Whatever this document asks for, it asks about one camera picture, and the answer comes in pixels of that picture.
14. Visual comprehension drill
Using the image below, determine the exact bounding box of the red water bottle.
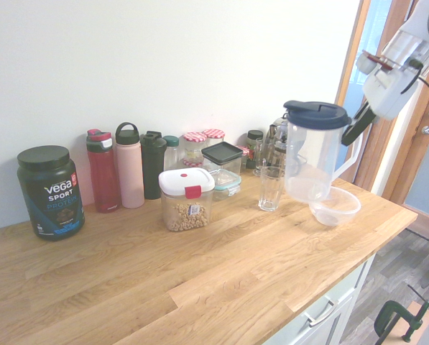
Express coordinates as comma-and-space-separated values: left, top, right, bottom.
86, 129, 120, 214

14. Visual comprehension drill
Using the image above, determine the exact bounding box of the clear pitcher with blue lid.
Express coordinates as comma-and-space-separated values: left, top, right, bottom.
283, 100, 364, 204

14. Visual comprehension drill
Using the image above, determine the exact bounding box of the silver cabinet handle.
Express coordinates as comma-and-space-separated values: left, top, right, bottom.
303, 300, 339, 327

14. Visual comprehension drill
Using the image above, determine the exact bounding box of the clear drinking glass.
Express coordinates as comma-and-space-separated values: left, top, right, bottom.
257, 165, 285, 212

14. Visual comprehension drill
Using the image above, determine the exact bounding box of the square container with black lid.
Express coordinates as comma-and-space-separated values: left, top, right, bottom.
200, 141, 244, 177

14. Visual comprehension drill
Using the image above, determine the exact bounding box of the black shaker bottle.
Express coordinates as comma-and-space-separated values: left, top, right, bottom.
140, 130, 167, 201

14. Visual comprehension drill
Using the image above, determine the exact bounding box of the glass container with teal lid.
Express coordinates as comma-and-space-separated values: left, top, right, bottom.
212, 170, 242, 201

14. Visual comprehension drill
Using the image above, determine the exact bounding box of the wooden door with glass panel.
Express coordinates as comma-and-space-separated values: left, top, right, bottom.
379, 53, 429, 249

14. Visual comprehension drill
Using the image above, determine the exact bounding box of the clear plastic bowl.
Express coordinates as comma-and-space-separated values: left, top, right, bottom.
308, 185, 362, 227

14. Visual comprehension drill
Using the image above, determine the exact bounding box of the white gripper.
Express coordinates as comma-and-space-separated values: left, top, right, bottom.
341, 67, 423, 147

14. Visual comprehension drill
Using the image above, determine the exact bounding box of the cereal container with white lid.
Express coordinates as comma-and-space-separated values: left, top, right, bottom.
158, 167, 216, 233

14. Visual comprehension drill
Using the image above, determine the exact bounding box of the green metal clamp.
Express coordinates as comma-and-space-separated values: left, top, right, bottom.
374, 285, 429, 342

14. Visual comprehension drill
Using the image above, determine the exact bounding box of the dark jar with black lid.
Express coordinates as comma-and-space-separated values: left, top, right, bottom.
245, 129, 264, 170

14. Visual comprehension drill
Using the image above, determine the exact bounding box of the glass jar red checkered lid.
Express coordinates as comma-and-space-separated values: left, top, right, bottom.
202, 128, 225, 148
183, 132, 208, 161

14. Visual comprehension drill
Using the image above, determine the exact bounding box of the glass French press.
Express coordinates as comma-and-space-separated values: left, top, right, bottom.
267, 114, 291, 170

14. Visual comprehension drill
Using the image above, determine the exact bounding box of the black Vega protein tub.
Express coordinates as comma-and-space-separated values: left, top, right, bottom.
16, 145, 86, 242

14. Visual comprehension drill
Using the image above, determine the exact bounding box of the clear bottle with green cap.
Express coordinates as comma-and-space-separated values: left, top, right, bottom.
162, 135, 182, 172

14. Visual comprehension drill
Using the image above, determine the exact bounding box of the pink bottle with black cap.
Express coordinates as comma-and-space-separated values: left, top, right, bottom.
114, 121, 146, 209

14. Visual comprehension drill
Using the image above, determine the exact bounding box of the pale cabinet under counter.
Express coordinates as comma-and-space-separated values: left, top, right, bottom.
264, 251, 377, 345

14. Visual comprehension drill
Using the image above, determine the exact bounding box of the clear glass mug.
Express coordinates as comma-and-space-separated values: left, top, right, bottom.
252, 137, 273, 177

